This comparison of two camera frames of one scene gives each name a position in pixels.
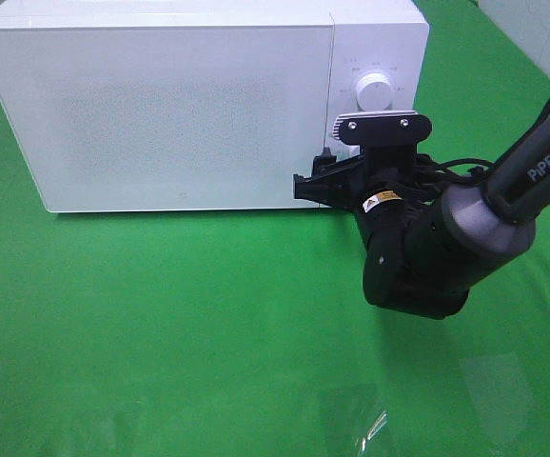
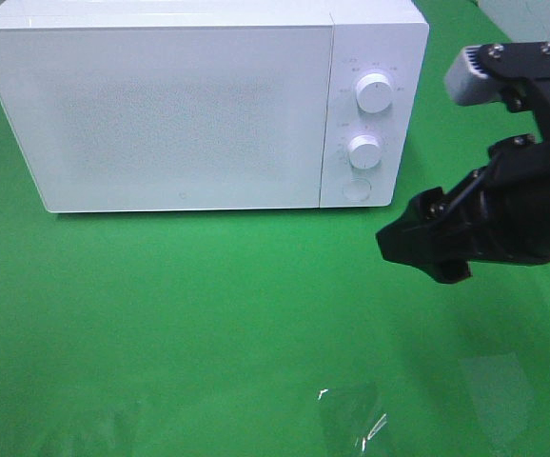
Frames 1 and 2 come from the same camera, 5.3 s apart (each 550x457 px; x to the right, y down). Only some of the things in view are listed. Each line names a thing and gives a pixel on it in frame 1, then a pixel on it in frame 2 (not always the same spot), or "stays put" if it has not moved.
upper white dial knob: x=373 y=92 stays put
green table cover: x=247 y=333 stays put
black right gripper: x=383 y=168 → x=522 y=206
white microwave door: x=164 y=118 stays put
